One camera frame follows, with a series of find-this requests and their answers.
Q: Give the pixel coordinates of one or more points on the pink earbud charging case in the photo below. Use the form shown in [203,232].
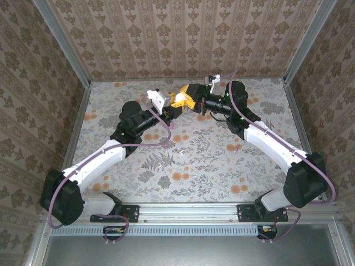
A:
[181,97]

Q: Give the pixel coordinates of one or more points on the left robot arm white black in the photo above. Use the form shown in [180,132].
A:
[91,166]

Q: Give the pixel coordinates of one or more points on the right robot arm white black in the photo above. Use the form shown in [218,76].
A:
[271,144]

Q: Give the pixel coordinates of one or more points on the small pink object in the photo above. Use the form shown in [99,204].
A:
[172,126]

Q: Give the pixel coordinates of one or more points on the floral patterned table cover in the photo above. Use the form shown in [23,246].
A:
[208,171]

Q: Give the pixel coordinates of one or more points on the black connector board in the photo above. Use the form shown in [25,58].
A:
[113,232]
[267,232]

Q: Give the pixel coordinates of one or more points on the grey metal panel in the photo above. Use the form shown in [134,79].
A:
[188,252]

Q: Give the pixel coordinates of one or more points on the aluminium table edge rail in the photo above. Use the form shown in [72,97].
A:
[78,124]
[297,116]

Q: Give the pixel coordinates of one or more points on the aluminium frame post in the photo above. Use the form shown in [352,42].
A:
[309,41]
[65,41]

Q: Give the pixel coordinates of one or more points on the aluminium mounting rail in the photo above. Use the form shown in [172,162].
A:
[188,213]

